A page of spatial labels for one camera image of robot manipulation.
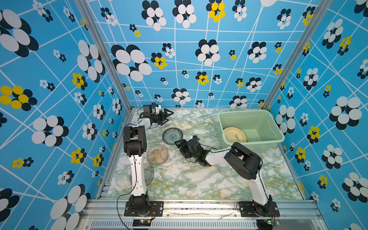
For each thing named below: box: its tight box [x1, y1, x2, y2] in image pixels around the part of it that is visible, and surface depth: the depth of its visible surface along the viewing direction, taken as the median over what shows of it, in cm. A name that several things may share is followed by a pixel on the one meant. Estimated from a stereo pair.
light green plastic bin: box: [217, 109, 286, 153], surface depth 98 cm
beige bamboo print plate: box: [222, 126, 248, 143], surface depth 101 cm
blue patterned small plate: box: [162, 127, 184, 146], surface depth 104 cm
